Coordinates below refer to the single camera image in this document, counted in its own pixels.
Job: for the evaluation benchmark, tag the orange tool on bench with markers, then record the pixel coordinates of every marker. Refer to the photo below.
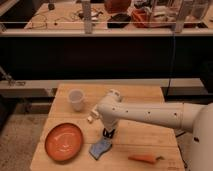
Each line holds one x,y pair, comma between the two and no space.
140,18

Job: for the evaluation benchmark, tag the black bowl on bench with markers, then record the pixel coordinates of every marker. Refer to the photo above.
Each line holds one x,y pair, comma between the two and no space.
118,21

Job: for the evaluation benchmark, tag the orange carrot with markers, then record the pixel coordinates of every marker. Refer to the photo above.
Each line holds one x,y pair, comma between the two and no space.
145,158

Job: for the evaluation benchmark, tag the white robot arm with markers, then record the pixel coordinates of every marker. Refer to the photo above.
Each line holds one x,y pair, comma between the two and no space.
194,118

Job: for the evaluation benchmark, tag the clear plastic cup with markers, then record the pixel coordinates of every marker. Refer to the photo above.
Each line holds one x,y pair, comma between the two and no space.
76,98

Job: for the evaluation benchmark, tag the wooden background workbench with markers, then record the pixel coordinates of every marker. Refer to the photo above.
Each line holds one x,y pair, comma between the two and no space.
67,20

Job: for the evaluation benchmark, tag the blue sponge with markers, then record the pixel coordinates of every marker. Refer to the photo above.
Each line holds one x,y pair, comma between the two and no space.
100,147

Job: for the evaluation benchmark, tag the grey metal post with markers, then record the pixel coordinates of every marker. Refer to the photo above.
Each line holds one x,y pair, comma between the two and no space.
86,6
184,10

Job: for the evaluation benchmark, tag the orange plate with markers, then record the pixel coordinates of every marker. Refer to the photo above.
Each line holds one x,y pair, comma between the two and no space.
63,142

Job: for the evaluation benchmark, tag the grey metal post right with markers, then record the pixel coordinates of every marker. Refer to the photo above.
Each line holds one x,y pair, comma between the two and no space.
184,10

